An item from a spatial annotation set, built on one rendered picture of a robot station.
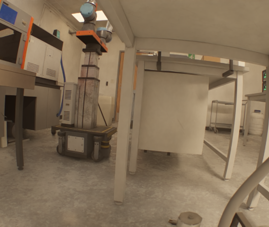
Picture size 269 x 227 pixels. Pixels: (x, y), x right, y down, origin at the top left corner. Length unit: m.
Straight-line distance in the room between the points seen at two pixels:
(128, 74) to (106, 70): 4.59
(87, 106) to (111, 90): 3.65
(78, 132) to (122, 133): 0.77
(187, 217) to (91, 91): 1.39
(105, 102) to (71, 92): 2.37
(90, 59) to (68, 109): 0.52
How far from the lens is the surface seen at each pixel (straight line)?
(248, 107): 3.24
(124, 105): 0.81
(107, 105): 3.94
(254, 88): 5.90
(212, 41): 0.87
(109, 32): 2.14
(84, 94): 1.66
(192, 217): 0.46
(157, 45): 0.86
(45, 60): 2.46
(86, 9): 1.58
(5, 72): 1.09
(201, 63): 1.29
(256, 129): 5.29
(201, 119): 1.38
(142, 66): 1.29
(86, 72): 1.69
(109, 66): 5.40
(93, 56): 1.72
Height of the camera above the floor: 0.53
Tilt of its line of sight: 3 degrees down
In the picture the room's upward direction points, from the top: 5 degrees clockwise
